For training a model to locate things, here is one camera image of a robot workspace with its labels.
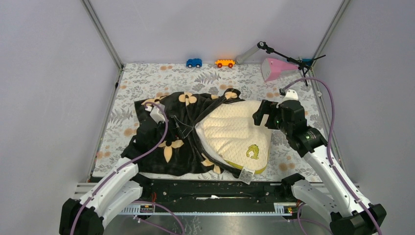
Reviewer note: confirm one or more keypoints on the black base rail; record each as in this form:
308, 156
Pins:
191, 196

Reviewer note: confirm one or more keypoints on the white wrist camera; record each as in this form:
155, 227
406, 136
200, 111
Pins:
155, 113
288, 95

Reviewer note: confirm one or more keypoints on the white care label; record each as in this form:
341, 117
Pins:
246, 175

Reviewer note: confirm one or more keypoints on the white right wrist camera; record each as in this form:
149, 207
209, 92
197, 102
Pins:
288, 95

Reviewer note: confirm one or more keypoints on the black floral plush pillowcase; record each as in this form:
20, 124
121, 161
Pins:
182, 152

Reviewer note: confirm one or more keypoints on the blue toy car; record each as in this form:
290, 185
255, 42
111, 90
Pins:
194, 63

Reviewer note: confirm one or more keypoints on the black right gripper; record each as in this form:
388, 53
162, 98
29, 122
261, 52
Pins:
269, 107

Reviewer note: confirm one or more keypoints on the white quilted pillow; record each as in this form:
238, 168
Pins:
228, 131

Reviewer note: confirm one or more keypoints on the yellow patch on pillow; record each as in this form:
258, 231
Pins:
253, 152

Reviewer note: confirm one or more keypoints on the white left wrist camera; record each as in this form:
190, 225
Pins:
155, 113

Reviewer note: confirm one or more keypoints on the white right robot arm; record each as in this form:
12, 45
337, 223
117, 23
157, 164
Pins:
346, 209

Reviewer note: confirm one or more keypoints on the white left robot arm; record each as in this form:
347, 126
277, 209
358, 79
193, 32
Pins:
92, 212

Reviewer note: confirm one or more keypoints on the pink and white iron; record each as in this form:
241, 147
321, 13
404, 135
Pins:
272, 69

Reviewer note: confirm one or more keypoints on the grey metal cylinder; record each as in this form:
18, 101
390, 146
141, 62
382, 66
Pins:
244, 56

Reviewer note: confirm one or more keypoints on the black tripod stand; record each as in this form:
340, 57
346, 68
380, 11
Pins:
304, 65

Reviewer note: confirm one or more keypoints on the orange toy car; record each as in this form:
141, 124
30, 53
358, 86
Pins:
224, 63

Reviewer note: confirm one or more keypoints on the floral patterned table mat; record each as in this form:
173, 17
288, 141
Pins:
148, 81

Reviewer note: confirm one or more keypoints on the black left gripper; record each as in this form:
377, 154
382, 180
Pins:
163, 123

